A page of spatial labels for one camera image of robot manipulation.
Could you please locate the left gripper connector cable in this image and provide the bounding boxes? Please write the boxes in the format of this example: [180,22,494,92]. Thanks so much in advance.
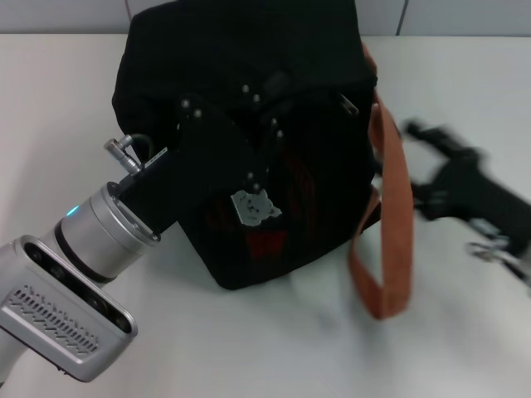
[103,133,167,175]

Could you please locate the gripper connector cable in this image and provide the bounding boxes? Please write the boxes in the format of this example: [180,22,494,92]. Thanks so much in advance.
[103,133,167,175]
[467,240,531,288]

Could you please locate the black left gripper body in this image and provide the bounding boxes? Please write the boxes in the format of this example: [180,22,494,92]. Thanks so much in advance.
[119,93,267,234]

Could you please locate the right gripper connector cable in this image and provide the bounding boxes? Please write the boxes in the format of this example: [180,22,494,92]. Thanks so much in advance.
[467,240,531,288]

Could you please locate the silver metal zipper pull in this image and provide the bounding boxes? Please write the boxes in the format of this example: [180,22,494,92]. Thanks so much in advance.
[339,94,360,117]

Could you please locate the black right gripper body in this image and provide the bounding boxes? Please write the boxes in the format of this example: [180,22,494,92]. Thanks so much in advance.
[429,152,531,255]

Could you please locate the black food bag orange handles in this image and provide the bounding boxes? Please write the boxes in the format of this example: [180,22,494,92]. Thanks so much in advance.
[111,0,414,321]

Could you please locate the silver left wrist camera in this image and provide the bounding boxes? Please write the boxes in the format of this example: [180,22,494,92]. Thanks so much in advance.
[0,235,139,383]

